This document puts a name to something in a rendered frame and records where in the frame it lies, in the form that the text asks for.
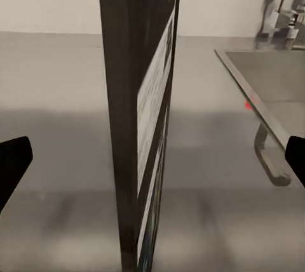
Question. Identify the poster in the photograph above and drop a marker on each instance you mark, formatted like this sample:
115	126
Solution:
139	38

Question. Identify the drop in sink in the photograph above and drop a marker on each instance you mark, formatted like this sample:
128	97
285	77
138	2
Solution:
274	81

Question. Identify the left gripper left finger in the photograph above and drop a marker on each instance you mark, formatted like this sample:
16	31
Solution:
15	157

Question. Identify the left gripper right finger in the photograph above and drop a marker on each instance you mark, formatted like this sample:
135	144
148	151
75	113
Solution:
295	156

